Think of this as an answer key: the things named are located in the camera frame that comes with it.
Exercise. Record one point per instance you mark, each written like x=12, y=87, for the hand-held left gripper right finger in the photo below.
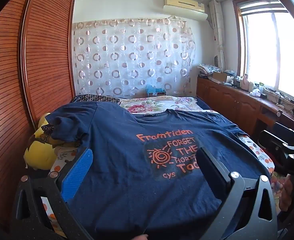
x=212, y=172

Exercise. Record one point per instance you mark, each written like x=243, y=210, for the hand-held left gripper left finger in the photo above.
x=77, y=175

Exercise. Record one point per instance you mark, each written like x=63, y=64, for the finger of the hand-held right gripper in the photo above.
x=274, y=146

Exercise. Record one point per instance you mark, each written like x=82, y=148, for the navy printed t-shirt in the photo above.
x=137, y=180

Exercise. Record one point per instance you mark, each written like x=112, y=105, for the person's right hand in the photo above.
x=290, y=195

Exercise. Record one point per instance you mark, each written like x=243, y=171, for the orange fruit print sheet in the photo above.
x=258, y=152

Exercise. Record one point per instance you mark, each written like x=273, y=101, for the yellow plush toy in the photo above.
x=40, y=152

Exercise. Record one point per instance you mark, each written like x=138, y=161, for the white tissue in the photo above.
x=255, y=92

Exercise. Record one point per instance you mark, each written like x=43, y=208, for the wooden cabinet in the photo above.
x=227, y=100

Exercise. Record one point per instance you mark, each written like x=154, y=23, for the pink bottle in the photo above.
x=244, y=82

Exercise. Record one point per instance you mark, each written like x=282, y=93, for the black patterned pillow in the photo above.
x=91, y=98

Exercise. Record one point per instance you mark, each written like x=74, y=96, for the cardboard box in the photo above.
x=219, y=77

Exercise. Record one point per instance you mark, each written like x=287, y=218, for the floral blanket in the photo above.
x=152, y=105

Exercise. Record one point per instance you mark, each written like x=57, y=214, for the window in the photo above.
x=274, y=47

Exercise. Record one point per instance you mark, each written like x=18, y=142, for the blue box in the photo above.
x=154, y=89

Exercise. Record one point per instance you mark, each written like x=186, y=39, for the stack of folded cloths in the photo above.
x=208, y=68

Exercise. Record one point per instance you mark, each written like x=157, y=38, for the sheer circle-patterned curtain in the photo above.
x=134, y=60

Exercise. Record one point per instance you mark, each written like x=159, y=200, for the white tied window curtain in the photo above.
x=218, y=30

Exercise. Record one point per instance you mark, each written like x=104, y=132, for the wall air conditioner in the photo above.
x=184, y=6

